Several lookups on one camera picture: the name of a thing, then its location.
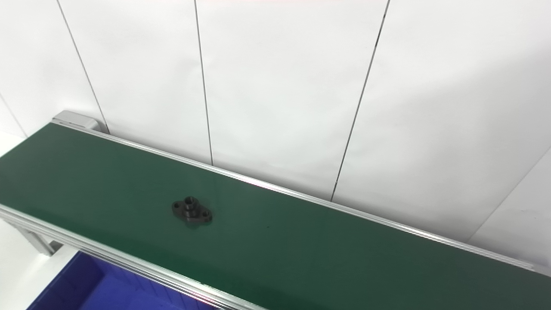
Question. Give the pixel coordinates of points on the black flanged metal part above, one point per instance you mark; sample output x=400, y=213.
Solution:
x=191, y=211

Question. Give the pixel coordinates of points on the green conveyor belt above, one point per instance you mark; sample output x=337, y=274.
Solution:
x=75, y=119
x=301, y=249

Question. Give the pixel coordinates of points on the blue plastic bin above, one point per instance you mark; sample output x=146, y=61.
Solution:
x=94, y=288

